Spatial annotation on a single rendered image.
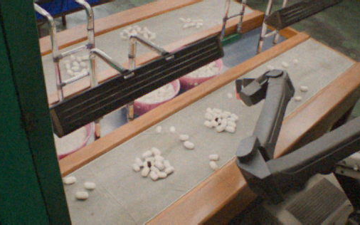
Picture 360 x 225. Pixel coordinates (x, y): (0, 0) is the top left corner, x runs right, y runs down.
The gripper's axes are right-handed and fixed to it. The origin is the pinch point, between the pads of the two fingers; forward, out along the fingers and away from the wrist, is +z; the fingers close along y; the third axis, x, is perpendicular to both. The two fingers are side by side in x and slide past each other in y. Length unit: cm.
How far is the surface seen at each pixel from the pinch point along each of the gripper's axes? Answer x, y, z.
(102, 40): 41, -52, 56
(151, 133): -11.3, -33.9, 12.7
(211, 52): 11.0, -16.1, -12.2
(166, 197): -33.8, -32.2, -5.8
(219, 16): 65, 16, 75
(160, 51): 8.4, -33.6, -19.8
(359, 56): 81, 197, 185
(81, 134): -11, -59, 14
